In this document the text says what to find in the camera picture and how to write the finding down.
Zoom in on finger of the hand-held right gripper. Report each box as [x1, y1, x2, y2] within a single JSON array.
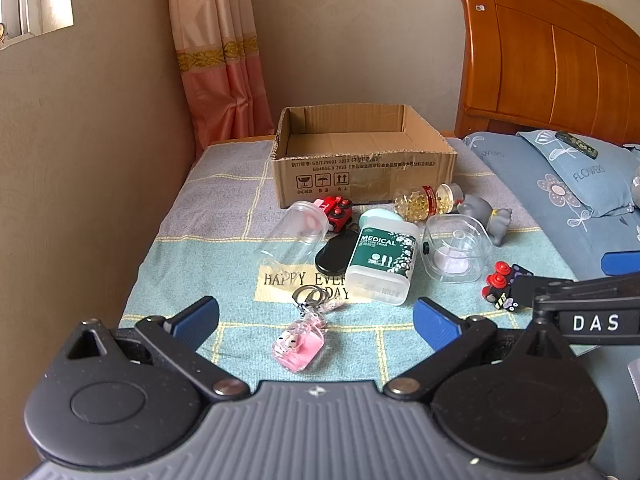
[[601, 251, 640, 277], [514, 270, 640, 347]]

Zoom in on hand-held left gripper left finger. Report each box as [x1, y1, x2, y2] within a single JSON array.
[[65, 296, 251, 403]]

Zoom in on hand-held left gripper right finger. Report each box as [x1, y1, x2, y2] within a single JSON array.
[[383, 296, 577, 404]]

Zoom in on clear round plastic container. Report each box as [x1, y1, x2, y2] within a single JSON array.
[[422, 214, 496, 286]]

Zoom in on green label cotton swab box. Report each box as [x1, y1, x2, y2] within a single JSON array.
[[345, 221, 422, 306]]

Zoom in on black toy car red wheels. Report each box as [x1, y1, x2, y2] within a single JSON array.
[[481, 261, 526, 312]]

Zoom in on pink keychain with rings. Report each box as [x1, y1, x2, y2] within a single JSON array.
[[271, 284, 349, 375]]

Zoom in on black oval case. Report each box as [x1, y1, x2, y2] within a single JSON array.
[[315, 234, 362, 277]]

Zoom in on yellow capsule bottle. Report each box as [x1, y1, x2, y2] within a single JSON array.
[[393, 183, 467, 223]]

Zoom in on grey toy animal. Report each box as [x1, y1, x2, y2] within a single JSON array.
[[456, 195, 513, 247]]

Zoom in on clear plastic jar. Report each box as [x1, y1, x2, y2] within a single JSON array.
[[256, 200, 329, 275]]

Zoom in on cardboard box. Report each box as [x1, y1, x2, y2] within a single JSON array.
[[270, 104, 458, 210]]

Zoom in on grey cloth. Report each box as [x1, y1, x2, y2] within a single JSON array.
[[622, 143, 640, 211]]

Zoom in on blue floral pillow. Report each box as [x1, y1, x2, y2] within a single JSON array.
[[516, 129, 640, 218], [462, 130, 640, 476]]

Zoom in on wooden headboard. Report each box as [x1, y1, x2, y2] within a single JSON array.
[[454, 0, 640, 143]]

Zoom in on pink curtain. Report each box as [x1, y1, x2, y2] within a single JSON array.
[[165, 0, 276, 161]]

